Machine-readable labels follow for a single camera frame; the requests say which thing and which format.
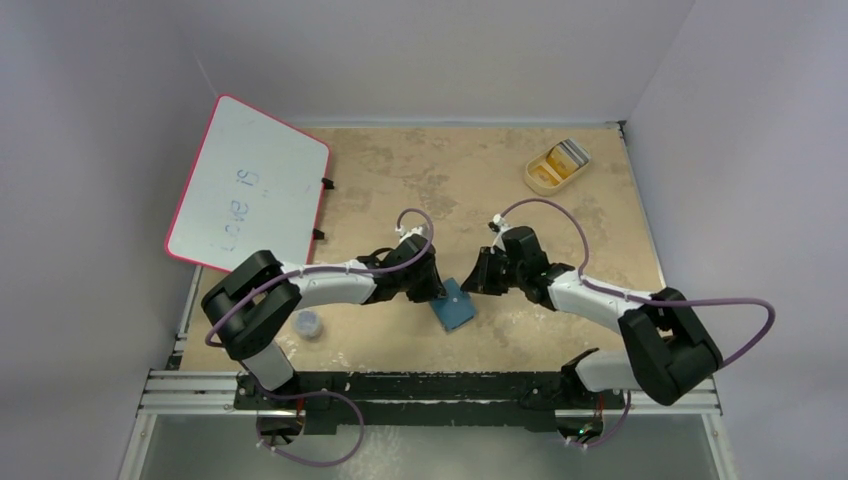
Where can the pink framed whiteboard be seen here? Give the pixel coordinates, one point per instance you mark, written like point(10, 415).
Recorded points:
point(256, 184)

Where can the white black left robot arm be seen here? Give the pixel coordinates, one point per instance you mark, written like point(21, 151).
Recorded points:
point(250, 305)

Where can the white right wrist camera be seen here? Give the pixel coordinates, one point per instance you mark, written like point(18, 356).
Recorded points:
point(499, 227)

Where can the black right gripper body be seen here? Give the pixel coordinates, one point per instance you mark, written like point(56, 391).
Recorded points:
point(488, 275)

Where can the stack of cards in tray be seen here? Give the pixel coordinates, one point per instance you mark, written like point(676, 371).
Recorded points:
point(566, 159)

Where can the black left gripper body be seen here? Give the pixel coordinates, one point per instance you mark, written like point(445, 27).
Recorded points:
point(413, 286)

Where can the cream oval card tray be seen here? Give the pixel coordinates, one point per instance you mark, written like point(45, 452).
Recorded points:
point(556, 169)

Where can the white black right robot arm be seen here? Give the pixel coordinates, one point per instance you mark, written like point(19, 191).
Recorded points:
point(667, 350)

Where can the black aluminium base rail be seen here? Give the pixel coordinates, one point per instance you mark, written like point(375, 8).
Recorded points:
point(318, 402)

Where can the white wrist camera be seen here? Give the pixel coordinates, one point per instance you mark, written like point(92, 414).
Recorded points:
point(499, 227)
point(421, 230)

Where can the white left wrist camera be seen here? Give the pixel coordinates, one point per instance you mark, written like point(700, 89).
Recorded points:
point(421, 230)

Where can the blue leather card holder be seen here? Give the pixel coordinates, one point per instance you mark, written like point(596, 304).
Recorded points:
point(454, 310)

